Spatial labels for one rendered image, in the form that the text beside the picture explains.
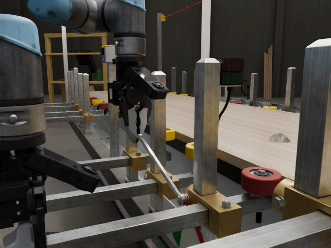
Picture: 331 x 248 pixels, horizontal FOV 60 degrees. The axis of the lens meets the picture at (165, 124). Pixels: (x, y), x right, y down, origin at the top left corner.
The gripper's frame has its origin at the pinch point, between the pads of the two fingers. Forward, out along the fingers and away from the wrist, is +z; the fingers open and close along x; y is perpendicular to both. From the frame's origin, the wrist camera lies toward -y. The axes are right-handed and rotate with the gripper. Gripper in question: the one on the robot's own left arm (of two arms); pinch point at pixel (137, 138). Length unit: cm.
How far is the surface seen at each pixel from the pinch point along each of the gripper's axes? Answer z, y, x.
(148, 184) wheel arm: 12.8, -0.8, -3.1
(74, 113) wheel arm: 13, 141, -53
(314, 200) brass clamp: -2.2, -45.1, 10.6
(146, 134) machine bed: 15, 56, -50
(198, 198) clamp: 8.2, -21.5, 2.0
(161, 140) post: 2.2, 1.0, -9.2
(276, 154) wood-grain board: 4.7, -23.3, -27.5
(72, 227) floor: 95, 130, -42
